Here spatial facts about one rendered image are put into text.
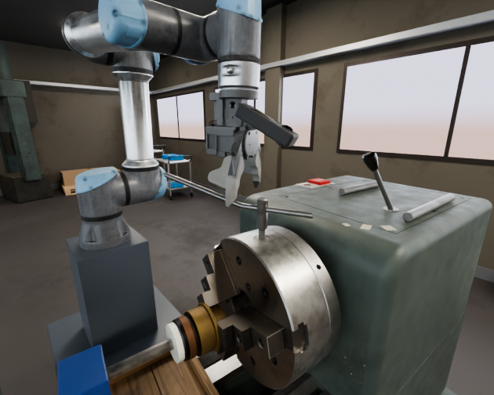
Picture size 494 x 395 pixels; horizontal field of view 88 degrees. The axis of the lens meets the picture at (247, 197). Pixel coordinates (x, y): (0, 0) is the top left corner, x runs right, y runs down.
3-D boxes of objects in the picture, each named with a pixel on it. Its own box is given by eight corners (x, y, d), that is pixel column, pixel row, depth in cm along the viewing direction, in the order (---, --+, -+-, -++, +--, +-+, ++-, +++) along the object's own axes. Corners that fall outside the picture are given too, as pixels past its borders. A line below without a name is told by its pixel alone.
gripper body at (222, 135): (223, 153, 56) (223, 93, 52) (261, 156, 53) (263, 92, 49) (205, 157, 49) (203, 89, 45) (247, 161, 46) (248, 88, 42)
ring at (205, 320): (210, 288, 55) (167, 305, 50) (233, 313, 48) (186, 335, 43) (212, 324, 58) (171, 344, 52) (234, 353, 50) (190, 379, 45)
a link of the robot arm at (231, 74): (265, 67, 48) (249, 58, 41) (264, 94, 49) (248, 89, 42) (229, 70, 50) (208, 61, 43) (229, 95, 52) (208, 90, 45)
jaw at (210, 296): (244, 292, 60) (225, 246, 64) (253, 288, 56) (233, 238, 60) (200, 312, 54) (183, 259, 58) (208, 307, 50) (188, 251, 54)
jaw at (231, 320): (261, 297, 54) (303, 319, 45) (263, 320, 55) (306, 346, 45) (214, 319, 48) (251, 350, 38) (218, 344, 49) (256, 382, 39)
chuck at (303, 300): (237, 309, 77) (237, 211, 68) (321, 400, 53) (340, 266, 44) (210, 322, 72) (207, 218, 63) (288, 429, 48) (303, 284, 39)
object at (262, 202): (267, 249, 55) (270, 197, 52) (264, 254, 53) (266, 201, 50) (258, 248, 56) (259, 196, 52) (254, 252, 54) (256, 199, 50)
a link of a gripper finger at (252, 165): (241, 175, 62) (231, 146, 55) (264, 178, 60) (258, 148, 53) (237, 185, 61) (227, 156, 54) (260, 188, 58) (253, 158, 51)
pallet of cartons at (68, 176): (115, 182, 694) (113, 165, 682) (125, 186, 635) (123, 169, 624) (60, 189, 615) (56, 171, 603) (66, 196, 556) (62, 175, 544)
